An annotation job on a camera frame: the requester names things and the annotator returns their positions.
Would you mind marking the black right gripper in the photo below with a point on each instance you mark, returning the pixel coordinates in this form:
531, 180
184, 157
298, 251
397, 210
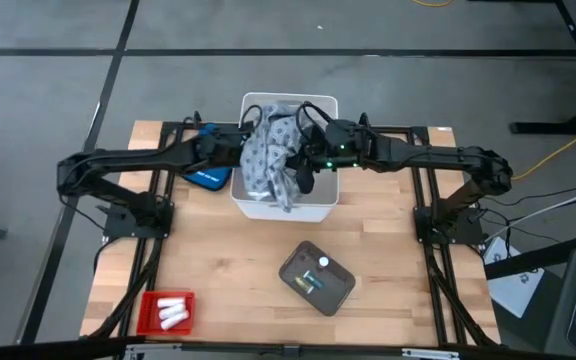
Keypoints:
340, 145

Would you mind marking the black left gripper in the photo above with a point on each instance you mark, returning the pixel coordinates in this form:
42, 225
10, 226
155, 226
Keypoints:
220, 147

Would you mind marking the grey patterned hospital gown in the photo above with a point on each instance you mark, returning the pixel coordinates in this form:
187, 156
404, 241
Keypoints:
268, 160

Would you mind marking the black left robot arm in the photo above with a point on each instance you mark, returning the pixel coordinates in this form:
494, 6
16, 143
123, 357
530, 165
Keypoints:
133, 157

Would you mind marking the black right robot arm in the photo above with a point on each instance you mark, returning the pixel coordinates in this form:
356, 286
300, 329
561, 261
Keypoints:
443, 155

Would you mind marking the white perforated plastic basket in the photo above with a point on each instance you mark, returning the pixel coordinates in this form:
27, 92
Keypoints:
318, 200

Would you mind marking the red plastic bin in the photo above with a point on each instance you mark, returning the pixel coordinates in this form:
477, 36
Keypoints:
148, 320

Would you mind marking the blue zip pouch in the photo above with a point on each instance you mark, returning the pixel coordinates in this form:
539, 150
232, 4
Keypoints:
210, 177

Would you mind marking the white capped vial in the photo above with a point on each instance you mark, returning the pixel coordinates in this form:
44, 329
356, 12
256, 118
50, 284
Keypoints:
323, 262

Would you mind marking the blue small packet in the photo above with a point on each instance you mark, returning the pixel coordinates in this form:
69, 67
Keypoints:
314, 280

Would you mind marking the yellow green small packet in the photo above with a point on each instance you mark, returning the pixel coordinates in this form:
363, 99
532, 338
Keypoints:
302, 285

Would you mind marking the dark plastic tray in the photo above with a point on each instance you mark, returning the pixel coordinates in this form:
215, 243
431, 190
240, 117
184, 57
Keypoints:
333, 290

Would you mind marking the white plastic bottle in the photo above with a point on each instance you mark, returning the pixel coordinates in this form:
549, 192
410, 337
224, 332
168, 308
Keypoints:
172, 311
175, 320
170, 302

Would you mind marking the white box with logo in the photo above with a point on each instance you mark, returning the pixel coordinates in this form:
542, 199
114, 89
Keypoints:
513, 285

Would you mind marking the black aluminium table frame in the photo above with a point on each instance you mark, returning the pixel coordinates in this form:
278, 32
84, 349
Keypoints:
398, 129

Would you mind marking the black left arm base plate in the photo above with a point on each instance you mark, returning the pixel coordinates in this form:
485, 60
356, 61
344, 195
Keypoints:
118, 222

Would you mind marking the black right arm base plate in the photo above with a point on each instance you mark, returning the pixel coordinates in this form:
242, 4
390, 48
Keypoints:
468, 232

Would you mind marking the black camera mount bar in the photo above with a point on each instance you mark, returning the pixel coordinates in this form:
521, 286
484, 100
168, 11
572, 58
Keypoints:
218, 347

